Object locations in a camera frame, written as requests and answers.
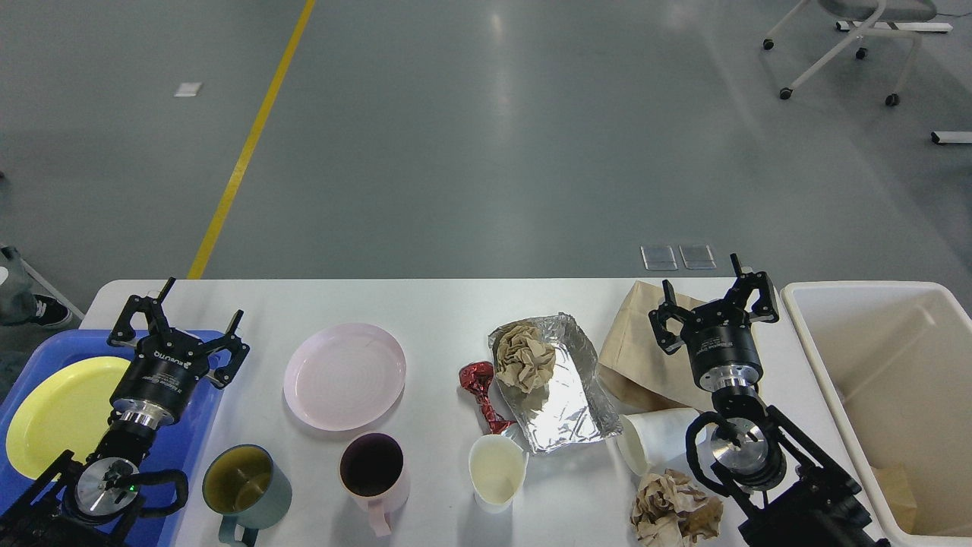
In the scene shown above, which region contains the white office chair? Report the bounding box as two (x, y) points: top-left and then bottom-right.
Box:
(778, 1), (939, 107)

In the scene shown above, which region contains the red foil wrapper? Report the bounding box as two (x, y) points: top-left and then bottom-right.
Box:
(459, 361), (514, 434)

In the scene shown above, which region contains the crumpled brown paper ball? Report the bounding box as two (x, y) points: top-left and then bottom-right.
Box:
(630, 470), (724, 546)

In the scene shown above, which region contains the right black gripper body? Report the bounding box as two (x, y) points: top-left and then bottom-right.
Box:
(680, 302), (763, 392)

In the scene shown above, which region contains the pink plate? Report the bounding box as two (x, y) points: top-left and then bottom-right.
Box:
(282, 323), (407, 432)

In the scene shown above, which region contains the right floor socket plate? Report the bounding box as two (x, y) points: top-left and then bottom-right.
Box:
(678, 245), (718, 270)

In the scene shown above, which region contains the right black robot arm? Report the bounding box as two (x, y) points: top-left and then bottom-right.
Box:
(647, 254), (890, 546)

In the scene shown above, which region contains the brown paper bag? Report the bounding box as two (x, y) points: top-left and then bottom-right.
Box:
(598, 281), (758, 419)

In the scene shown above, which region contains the cream cup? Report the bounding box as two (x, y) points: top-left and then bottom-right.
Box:
(468, 434), (530, 514)

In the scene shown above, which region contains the grey-green mug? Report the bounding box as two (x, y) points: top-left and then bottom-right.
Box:
(201, 444), (294, 546)

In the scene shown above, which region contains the white plastic bin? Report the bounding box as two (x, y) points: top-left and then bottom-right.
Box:
(782, 280), (971, 546)

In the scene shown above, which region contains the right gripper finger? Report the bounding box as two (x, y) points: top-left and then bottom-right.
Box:
(720, 254), (780, 327)
(648, 280), (688, 356)

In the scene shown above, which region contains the white paper cup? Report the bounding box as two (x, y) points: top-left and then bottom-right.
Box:
(617, 408), (700, 476)

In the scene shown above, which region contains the brown paper in bin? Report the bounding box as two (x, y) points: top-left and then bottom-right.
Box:
(870, 463), (919, 533)

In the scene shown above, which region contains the floor socket plate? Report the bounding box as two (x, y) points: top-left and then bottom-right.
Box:
(678, 245), (718, 270)
(641, 245), (678, 271)

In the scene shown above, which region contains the aluminium foil tray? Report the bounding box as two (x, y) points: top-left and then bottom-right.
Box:
(488, 314), (620, 454)

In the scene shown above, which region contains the pink mug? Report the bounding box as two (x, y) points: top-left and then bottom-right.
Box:
(338, 432), (411, 537)

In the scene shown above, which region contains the left floor socket plate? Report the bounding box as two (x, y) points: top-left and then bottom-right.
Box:
(641, 245), (678, 271)

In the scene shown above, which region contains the person's shoe and leg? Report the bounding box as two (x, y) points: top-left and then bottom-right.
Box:
(1, 245), (74, 330)

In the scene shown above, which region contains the yellow plate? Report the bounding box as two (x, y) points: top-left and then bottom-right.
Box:
(5, 356), (129, 480)

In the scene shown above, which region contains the white floor bar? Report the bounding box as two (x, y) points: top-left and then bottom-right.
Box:
(930, 131), (972, 146)

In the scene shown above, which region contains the crumpled brown paper in foil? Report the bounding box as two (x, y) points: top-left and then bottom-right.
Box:
(495, 322), (556, 394)

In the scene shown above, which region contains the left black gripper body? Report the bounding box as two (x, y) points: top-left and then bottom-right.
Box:
(111, 345), (210, 428)

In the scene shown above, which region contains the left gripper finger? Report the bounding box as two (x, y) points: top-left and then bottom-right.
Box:
(191, 309), (250, 389)
(107, 277), (176, 351)

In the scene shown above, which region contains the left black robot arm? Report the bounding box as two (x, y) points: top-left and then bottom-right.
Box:
(2, 278), (250, 546)

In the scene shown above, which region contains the white bar behind chair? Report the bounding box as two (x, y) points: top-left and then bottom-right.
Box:
(835, 20), (952, 34)

